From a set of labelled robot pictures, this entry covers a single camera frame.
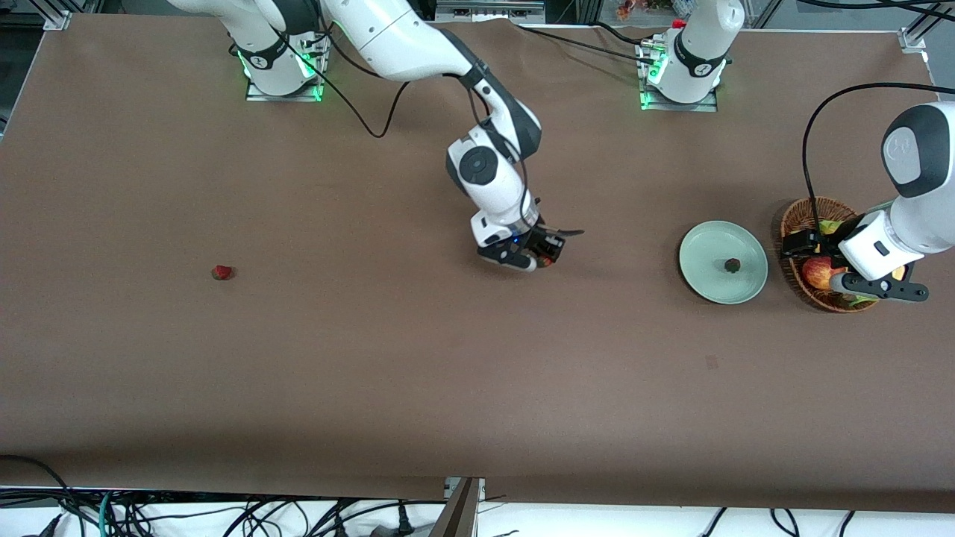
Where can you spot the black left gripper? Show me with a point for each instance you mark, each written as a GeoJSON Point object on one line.
{"type": "Point", "coordinates": [830, 242]}

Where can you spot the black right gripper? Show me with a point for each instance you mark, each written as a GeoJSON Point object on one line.
{"type": "Point", "coordinates": [539, 240]}

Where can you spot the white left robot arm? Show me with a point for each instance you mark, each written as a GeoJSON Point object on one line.
{"type": "Point", "coordinates": [921, 149]}

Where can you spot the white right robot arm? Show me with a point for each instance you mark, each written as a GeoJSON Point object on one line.
{"type": "Point", "coordinates": [395, 37]}

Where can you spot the pale green round plate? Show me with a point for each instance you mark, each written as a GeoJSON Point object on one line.
{"type": "Point", "coordinates": [709, 253]}

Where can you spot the brown wicker basket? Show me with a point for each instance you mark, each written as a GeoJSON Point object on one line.
{"type": "Point", "coordinates": [798, 216]}

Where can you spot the yellow banana bunch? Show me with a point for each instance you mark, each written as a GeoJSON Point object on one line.
{"type": "Point", "coordinates": [828, 227]}

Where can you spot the red apple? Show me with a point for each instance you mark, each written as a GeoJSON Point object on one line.
{"type": "Point", "coordinates": [817, 274]}

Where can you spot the brown table cover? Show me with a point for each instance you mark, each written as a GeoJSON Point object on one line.
{"type": "Point", "coordinates": [477, 373]}

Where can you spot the grey metal rack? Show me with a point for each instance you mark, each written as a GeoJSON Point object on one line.
{"type": "Point", "coordinates": [489, 9]}

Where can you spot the orange background object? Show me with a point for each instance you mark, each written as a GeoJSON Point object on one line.
{"type": "Point", "coordinates": [642, 7]}

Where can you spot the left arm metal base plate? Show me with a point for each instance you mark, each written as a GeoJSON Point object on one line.
{"type": "Point", "coordinates": [705, 107]}

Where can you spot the aluminium frame corner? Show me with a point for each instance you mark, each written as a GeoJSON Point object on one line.
{"type": "Point", "coordinates": [912, 39]}
{"type": "Point", "coordinates": [56, 19]}

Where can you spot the brown wooden post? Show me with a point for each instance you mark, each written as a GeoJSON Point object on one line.
{"type": "Point", "coordinates": [459, 514]}

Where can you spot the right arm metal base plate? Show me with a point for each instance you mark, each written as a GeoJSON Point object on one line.
{"type": "Point", "coordinates": [257, 93]}

